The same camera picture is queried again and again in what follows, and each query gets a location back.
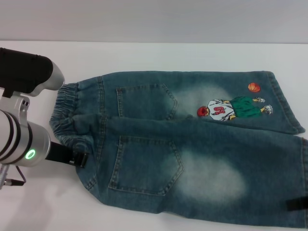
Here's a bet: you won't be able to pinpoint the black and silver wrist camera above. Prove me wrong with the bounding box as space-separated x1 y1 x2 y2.
0 47 65 98

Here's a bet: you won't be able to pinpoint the blue denim shorts with cartoon print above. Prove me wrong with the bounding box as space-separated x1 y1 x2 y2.
49 69 308 228

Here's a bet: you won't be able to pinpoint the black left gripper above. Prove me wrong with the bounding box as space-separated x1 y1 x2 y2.
44 141 90 169

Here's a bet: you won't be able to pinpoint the thin black cable with connector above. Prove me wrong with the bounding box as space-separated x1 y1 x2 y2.
0 166 26 187

